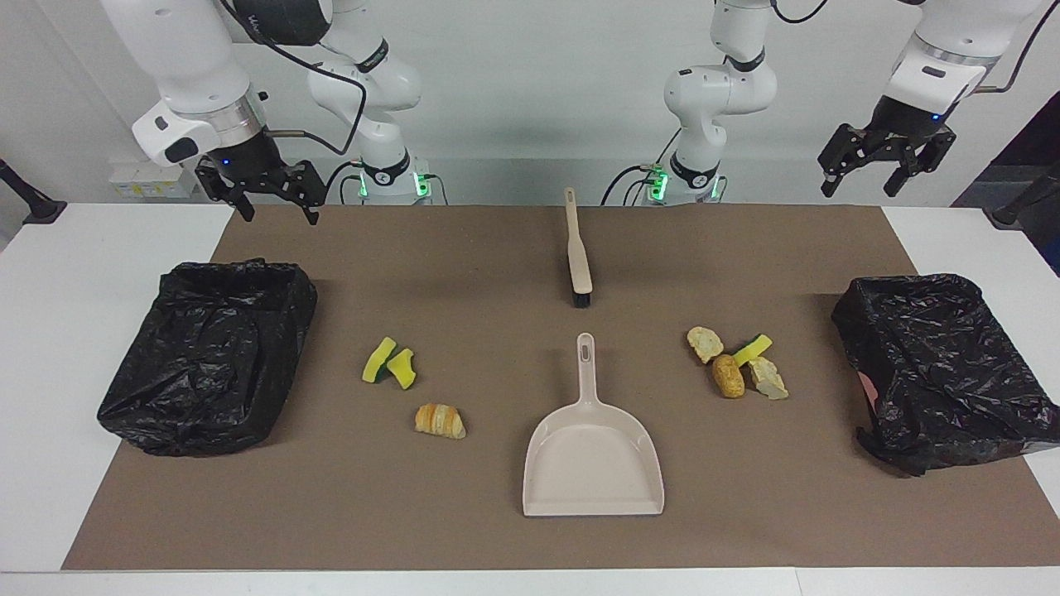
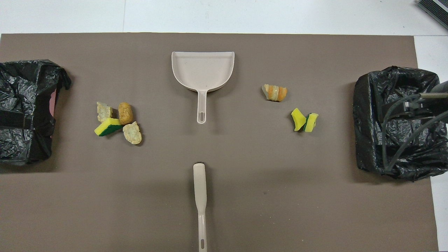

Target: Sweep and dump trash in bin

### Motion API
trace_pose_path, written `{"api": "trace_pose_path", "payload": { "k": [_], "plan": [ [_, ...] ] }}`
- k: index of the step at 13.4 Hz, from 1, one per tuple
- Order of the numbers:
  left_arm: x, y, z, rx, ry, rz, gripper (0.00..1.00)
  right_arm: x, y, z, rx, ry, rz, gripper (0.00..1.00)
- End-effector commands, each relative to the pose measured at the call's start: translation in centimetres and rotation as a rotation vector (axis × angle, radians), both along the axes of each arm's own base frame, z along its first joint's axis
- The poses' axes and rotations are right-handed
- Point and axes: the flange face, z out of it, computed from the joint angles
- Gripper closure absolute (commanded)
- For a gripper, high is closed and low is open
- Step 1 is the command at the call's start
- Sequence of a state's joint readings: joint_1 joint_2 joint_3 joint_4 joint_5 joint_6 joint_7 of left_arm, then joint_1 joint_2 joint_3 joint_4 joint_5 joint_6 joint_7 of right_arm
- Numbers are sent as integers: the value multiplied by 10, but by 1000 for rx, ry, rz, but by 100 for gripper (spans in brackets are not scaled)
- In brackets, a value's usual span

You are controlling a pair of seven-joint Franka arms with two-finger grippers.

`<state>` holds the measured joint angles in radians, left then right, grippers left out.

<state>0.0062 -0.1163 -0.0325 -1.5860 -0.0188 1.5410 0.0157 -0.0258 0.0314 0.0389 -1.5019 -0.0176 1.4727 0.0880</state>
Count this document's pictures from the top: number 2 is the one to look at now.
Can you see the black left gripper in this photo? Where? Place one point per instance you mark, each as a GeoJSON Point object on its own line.
{"type": "Point", "coordinates": [12, 119]}

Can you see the black-bagged bin with pink patch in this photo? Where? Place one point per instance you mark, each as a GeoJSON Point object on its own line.
{"type": "Point", "coordinates": [21, 80]}

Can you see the pale squarish bread chunk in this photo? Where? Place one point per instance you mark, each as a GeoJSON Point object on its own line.
{"type": "Point", "coordinates": [104, 111]}

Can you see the brown bread roll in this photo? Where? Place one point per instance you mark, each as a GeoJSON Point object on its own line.
{"type": "Point", "coordinates": [125, 112]}

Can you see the orange striped croissant piece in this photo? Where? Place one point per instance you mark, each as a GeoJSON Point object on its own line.
{"type": "Point", "coordinates": [276, 92]}

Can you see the beige plastic dustpan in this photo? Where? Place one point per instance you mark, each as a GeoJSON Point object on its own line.
{"type": "Point", "coordinates": [203, 70]}

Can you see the black-bagged trash bin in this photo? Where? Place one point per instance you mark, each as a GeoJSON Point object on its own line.
{"type": "Point", "coordinates": [367, 140]}

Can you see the yellow green sponge block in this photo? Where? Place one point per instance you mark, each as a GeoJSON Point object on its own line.
{"type": "Point", "coordinates": [105, 128]}

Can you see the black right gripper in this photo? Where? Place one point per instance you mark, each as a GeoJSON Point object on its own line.
{"type": "Point", "coordinates": [434, 105]}

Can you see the yellow sponge piece green stripe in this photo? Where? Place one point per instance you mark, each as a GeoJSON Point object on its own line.
{"type": "Point", "coordinates": [311, 121]}

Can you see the brown table mat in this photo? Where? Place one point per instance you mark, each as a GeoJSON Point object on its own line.
{"type": "Point", "coordinates": [245, 157]}

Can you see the pale lobed bread chunk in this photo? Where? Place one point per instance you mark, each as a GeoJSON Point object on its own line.
{"type": "Point", "coordinates": [133, 133]}

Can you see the curved yellow sponge piece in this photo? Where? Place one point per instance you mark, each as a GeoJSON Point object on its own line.
{"type": "Point", "coordinates": [297, 119]}

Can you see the beige hand brush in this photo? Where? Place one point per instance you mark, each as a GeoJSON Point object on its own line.
{"type": "Point", "coordinates": [200, 182]}

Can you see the dark grey ribbed panel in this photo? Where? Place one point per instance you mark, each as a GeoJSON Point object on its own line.
{"type": "Point", "coordinates": [435, 8]}

